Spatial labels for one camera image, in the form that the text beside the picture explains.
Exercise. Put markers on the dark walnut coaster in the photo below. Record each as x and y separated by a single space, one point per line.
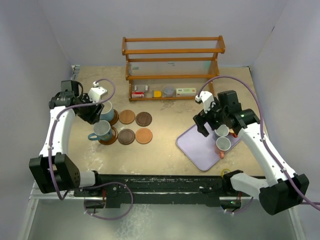
143 119
126 136

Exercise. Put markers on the lavender plastic tray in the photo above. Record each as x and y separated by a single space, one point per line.
198 148

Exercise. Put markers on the yellow tape roll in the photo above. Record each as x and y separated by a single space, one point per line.
225 171

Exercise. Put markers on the orange wood coaster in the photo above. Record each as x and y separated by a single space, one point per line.
143 135

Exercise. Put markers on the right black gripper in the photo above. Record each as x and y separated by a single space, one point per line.
202 118

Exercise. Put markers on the orange brown mug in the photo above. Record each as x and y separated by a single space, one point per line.
232 133

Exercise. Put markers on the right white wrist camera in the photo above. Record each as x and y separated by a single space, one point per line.
207 99

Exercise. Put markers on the light wood coaster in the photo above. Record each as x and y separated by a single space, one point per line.
127 116

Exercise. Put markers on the wooden three-tier shelf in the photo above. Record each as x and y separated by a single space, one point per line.
168 58

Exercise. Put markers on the brown ringed coaster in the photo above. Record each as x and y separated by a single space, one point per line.
114 137
115 118

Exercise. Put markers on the red white small box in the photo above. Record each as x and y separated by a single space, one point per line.
139 91

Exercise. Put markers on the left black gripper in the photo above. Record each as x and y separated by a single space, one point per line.
94 116

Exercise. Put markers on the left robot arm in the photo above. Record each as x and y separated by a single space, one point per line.
86 179

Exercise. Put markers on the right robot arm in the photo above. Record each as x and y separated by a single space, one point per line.
282 188

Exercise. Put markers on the small orange-handled mug front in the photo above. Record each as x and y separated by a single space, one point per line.
222 145

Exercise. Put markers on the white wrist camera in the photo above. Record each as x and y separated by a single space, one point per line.
96 92
207 99

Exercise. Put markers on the aluminium frame rail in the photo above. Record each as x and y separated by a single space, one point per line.
51 170

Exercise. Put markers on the white long box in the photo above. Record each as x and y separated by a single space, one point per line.
186 92

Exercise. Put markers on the large blue mug front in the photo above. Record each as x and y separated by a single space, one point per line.
102 131

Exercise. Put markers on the small grey mug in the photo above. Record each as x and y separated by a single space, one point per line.
221 131

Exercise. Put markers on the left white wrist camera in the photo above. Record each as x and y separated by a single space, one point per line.
96 92

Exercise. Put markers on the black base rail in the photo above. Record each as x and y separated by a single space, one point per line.
118 189

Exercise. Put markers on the yellow small container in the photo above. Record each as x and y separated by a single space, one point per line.
157 94

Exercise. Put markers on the large blue mug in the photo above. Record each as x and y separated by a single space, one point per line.
107 113
102 131

